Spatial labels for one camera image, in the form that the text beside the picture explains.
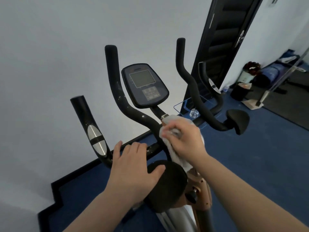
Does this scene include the blue cloth pile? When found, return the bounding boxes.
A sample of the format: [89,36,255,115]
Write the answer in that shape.
[279,49,303,65]

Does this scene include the silver door handle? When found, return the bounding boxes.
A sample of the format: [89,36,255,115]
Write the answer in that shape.
[235,30,246,48]

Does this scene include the person's right forearm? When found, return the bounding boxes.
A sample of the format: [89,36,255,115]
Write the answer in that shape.
[195,155,309,232]

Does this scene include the dark red flower bouquet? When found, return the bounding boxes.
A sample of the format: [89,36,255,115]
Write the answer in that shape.
[242,61,262,76]

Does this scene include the black door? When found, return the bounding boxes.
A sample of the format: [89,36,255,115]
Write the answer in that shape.
[181,0,265,114]

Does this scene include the black floor mat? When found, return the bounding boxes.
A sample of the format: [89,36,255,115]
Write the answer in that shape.
[246,70,309,131]

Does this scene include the clear blue acrylic side table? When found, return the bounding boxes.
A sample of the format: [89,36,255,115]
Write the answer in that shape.
[173,96,218,119]

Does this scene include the person's right hand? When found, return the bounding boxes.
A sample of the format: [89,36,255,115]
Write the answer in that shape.
[161,118,210,168]

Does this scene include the person's left hand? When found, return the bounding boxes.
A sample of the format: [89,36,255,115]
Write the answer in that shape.
[106,140,166,204]

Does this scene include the grey cleaning cloth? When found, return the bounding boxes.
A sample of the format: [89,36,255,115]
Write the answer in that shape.
[158,115,206,172]

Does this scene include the blue rolled mat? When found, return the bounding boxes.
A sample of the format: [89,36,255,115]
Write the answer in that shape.
[258,64,287,84]

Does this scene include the pale green vase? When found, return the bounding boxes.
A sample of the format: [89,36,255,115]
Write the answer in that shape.
[240,71,253,84]

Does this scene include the black foam handlebars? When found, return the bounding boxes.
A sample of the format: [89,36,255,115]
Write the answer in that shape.
[70,38,250,213]

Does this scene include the black waste bin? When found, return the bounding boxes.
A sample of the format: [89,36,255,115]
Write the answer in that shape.
[230,82,254,101]

